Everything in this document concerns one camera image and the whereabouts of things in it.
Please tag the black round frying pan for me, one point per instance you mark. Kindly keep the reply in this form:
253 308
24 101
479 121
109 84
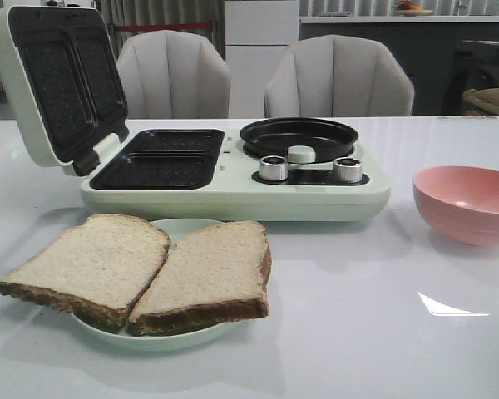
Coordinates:
329 139

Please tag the light green plate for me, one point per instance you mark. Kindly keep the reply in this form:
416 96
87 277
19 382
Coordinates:
173 340

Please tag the left silver control knob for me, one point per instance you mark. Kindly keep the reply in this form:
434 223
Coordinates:
273 168

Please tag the tan cushion at right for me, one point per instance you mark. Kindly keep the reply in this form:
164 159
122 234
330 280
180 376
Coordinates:
481 102

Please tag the bread slice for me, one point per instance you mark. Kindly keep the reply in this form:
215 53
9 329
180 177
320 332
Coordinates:
216 274
97 270

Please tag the dark grey counter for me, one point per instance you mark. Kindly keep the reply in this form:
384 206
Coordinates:
423 46

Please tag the grey upholstered chair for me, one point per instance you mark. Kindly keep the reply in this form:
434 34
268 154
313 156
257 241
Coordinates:
173 75
333 76

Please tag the white cabinet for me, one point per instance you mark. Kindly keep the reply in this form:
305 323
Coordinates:
256 34

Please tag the green breakfast maker base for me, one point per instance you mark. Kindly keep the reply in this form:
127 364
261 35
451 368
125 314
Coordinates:
200 169

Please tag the right grey upholstered chair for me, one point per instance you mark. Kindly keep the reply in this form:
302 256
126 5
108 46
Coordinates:
333 76

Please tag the left grey upholstered chair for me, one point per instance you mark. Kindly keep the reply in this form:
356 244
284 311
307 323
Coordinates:
173 75

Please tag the right silver control knob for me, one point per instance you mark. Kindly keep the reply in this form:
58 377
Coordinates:
348 170

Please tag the silver control knob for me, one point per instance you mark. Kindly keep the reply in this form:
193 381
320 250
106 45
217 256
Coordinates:
273 168
348 170

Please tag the pink bowl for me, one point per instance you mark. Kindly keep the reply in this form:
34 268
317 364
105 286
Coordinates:
460 201

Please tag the red barrier belt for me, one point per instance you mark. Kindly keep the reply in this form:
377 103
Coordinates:
208 25

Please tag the green breakfast maker lid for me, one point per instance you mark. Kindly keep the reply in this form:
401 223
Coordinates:
59 74

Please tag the fruit plate on counter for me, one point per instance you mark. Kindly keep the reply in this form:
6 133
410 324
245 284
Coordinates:
408 8

